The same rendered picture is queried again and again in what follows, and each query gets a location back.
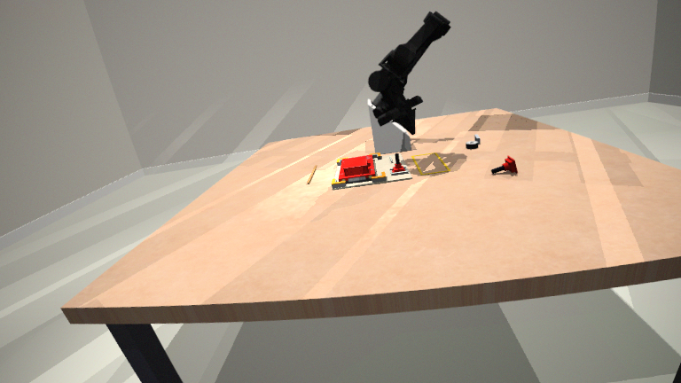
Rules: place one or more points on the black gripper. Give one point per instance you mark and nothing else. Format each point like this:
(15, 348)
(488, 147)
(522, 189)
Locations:
(400, 109)

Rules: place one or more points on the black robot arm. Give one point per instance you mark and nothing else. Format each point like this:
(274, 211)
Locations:
(401, 61)

